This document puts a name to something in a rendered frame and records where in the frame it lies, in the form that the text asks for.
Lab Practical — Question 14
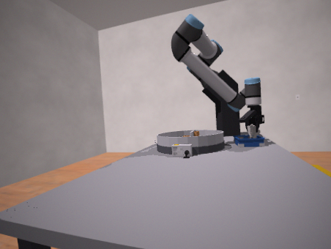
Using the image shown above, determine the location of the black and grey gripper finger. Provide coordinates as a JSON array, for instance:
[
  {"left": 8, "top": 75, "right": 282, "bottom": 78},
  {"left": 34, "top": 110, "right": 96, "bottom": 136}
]
[
  {"left": 253, "top": 120, "right": 261, "bottom": 138},
  {"left": 245, "top": 122, "right": 253, "bottom": 138}
]

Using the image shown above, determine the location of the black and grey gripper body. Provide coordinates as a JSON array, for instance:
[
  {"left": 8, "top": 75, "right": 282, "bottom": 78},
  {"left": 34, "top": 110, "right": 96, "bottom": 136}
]
[{"left": 247, "top": 105, "right": 264, "bottom": 125}]

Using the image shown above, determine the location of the blue crate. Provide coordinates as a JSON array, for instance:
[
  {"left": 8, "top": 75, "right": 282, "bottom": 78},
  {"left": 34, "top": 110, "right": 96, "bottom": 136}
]
[{"left": 234, "top": 135, "right": 265, "bottom": 147}]

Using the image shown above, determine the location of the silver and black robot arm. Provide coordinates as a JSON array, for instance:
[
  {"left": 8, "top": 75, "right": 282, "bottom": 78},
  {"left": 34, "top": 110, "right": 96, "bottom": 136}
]
[{"left": 171, "top": 14, "right": 261, "bottom": 112}]

